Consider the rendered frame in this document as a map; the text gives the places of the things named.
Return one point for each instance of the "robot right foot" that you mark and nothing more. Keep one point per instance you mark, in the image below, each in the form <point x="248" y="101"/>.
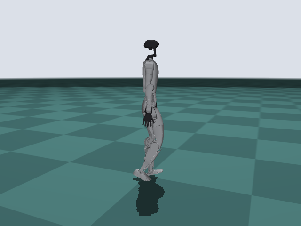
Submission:
<point x="144" y="176"/>

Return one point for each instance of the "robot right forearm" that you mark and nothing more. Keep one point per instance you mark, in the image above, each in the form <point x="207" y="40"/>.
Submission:
<point x="149" y="97"/>

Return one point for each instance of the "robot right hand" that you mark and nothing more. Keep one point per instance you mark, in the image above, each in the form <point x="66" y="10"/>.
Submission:
<point x="147" y="118"/>

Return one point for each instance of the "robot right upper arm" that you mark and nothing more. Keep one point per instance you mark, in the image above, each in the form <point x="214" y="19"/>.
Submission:
<point x="149" y="67"/>

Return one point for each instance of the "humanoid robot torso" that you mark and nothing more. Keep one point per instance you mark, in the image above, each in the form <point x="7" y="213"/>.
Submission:
<point x="153" y="82"/>

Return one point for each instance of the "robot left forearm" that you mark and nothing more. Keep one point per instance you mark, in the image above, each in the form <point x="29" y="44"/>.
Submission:
<point x="155" y="99"/>

